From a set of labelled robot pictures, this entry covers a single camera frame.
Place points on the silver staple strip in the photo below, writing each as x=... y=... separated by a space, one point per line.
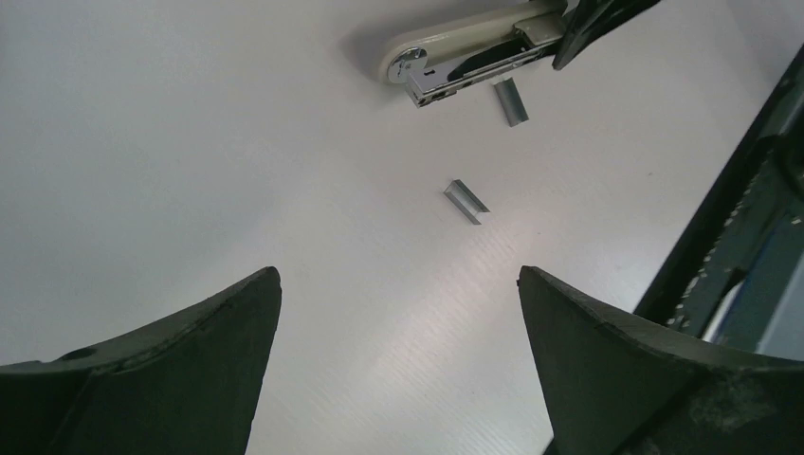
x=465 y=201
x=511 y=103

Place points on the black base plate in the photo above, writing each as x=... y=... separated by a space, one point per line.
x=736 y=218

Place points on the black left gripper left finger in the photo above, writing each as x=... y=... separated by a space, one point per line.
x=188 y=383

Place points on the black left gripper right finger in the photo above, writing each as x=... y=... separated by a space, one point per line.
x=615 y=383

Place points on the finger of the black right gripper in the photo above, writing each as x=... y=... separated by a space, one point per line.
x=592 y=19

